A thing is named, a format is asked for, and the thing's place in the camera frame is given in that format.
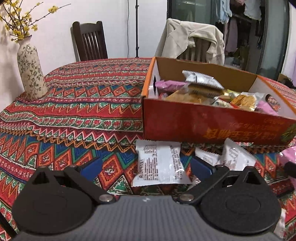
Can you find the pink snack packet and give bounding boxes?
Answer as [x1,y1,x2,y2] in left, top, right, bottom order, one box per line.
[155,80,187,93]
[279,146,295,166]

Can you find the white printed snack packet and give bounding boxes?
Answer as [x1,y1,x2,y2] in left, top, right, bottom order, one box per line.
[132,140,191,187]

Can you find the white cracker snack packet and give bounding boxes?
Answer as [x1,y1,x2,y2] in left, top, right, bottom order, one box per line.
[230,92,265,111]

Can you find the small white snack packet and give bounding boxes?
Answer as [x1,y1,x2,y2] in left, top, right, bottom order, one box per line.
[195,148,220,166]

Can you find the yellow pastry clear packet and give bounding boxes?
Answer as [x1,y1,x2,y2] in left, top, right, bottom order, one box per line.
[164,90,210,104]

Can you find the colourful patterned tablecloth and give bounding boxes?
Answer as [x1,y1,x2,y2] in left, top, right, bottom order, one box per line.
[1,58,295,240]

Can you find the red cardboard snack box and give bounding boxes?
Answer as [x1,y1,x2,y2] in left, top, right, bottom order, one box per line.
[142,57,295,145]

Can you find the cardboard box on floor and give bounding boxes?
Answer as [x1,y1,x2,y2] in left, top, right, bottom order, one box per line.
[277,73,296,90]

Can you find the chair with beige jacket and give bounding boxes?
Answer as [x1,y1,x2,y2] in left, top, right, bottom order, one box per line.
[177,38,211,63]

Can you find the floral ceramic vase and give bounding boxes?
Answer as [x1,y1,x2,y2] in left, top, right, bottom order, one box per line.
[17,35,48,101]

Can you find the dark wooden chair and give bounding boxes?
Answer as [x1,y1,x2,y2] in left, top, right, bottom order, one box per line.
[72,21,108,61]

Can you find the studio light on stand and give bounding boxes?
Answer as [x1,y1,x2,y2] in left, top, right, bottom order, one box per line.
[135,0,139,58]

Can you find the black framed glass sliding door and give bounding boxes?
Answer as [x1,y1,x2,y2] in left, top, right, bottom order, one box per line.
[167,1,290,80]

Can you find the beige jacket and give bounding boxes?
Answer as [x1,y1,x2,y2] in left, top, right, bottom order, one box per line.
[155,19,225,66]

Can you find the light blue hanging shirt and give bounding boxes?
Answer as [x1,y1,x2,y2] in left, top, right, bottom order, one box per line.
[216,0,232,24]

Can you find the white hanging top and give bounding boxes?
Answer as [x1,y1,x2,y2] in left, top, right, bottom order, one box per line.
[244,0,261,21]

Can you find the yellow flower branches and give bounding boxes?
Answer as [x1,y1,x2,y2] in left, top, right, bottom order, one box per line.
[1,1,71,43]

